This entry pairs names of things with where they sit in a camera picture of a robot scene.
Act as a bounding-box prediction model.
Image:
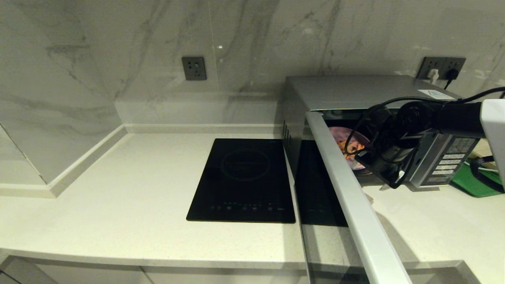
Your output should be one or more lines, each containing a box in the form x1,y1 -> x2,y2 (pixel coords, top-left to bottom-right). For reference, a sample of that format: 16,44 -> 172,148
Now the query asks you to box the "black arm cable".
469,156 -> 505,194

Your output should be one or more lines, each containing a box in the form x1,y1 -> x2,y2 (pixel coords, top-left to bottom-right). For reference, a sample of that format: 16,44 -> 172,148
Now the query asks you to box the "white power cable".
465,160 -> 499,174

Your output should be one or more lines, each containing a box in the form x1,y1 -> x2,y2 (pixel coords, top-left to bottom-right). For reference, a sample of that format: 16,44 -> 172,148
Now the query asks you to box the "black camera cable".
344,87 -> 505,190

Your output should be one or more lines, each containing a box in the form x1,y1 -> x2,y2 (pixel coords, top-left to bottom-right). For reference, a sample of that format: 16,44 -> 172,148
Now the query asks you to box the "silver microwave oven body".
281,76 -> 482,191

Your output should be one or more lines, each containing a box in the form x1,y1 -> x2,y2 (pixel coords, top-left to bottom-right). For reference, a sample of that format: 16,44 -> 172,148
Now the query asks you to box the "beige corner cabinet panel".
0,256 -> 60,284

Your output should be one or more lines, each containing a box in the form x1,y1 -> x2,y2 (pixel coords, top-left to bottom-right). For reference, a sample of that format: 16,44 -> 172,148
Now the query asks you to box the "green cutting board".
451,161 -> 505,198

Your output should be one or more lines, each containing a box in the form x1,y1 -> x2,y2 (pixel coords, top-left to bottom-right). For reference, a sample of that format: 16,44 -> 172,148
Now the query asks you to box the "grey single wall socket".
181,57 -> 207,81

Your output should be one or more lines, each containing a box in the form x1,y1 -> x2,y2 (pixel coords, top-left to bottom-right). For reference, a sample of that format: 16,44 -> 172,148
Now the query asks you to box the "grey double wall socket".
417,57 -> 467,80

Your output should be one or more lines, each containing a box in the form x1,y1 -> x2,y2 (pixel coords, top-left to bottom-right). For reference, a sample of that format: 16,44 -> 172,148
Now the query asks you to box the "dark glass microwave door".
294,110 -> 413,284

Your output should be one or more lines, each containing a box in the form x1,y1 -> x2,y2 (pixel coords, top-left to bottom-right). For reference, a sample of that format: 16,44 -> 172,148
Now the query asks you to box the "purple plate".
328,126 -> 372,171

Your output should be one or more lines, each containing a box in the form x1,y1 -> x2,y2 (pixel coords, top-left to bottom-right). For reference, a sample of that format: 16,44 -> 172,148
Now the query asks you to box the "black induction cooktop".
186,138 -> 296,224

